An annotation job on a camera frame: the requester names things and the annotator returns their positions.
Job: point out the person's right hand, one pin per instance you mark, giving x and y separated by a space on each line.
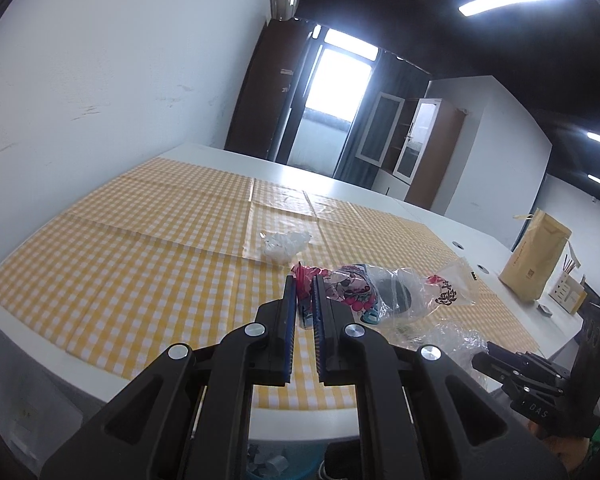
573 452

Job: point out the blue mesh trash basket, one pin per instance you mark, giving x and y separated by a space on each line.
304 459

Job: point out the balcony glass door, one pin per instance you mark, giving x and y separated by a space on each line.
337 83

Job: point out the brown paper bag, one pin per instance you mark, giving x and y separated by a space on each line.
535 257

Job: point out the cabinet with glass doors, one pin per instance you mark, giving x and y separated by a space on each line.
420 151

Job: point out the crumpled clear plastic wrap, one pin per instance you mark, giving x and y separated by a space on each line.
457 342

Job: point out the clear bag red print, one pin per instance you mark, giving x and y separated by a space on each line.
456 284

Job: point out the brown wooden wardrobe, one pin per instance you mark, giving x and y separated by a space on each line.
264 101

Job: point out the right white sneaker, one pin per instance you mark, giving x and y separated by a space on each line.
322 473

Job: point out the clear plastic bag black lid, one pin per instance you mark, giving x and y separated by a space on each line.
400 293

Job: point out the white blue carton trash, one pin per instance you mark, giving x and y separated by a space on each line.
266 461

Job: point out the yellow checkered tablecloth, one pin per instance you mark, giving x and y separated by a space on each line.
172 252

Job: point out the crumpled white tissue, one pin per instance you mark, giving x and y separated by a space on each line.
281 248

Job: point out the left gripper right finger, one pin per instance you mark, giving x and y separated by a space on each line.
420 415

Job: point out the dark blue curtain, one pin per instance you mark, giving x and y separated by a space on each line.
394 83

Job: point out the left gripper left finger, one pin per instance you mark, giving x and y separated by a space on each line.
186 415

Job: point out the white box with sticks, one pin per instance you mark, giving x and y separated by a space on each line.
567 292

